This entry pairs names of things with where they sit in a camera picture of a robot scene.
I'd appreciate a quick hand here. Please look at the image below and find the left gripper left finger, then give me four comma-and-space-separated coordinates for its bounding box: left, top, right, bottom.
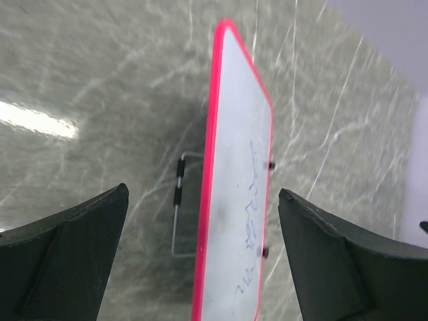
1, 183, 129, 320

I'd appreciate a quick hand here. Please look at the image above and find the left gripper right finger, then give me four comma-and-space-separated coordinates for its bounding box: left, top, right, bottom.
278, 189, 427, 320

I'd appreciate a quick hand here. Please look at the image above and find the pink framed whiteboard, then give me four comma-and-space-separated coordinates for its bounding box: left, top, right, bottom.
191, 19, 273, 320

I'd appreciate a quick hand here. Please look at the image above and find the whiteboard wire stand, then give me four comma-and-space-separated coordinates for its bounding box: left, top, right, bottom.
171, 152, 258, 258

